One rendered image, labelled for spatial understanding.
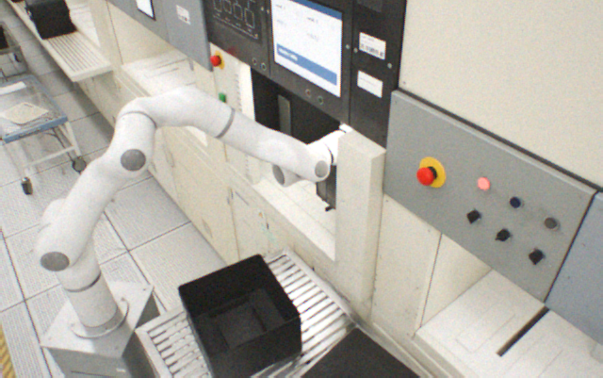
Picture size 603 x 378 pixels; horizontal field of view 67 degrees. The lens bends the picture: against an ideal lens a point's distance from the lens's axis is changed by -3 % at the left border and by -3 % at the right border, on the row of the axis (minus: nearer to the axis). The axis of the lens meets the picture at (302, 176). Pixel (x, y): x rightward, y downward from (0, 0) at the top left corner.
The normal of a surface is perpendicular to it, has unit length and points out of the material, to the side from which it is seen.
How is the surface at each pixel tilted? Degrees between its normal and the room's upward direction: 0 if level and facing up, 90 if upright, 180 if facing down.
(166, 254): 0
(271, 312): 0
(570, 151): 90
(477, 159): 90
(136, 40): 90
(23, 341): 0
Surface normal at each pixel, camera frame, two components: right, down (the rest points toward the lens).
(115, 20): 0.61, 0.47
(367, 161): -0.80, 0.39
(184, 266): -0.03, -0.79
